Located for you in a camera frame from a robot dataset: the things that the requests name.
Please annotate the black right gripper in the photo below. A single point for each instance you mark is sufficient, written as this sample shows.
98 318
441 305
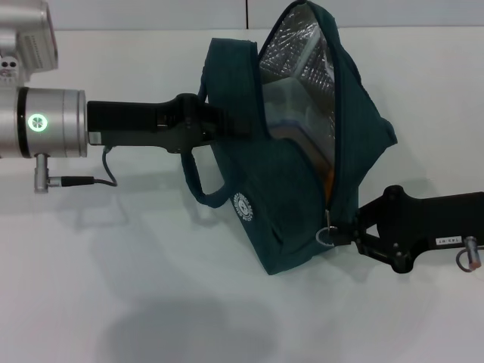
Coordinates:
427 227

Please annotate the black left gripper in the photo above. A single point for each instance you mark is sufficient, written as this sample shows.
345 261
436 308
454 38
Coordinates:
143 123

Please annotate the clear blue-rimmed food container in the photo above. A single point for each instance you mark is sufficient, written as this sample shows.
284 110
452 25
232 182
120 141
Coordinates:
295 113

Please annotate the yellow banana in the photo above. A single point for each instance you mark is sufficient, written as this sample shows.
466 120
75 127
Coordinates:
329 177

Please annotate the dark teal insulated lunch bag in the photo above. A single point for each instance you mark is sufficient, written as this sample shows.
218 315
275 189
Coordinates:
295 170

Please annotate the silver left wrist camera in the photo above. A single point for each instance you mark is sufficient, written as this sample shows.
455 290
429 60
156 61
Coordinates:
26 38

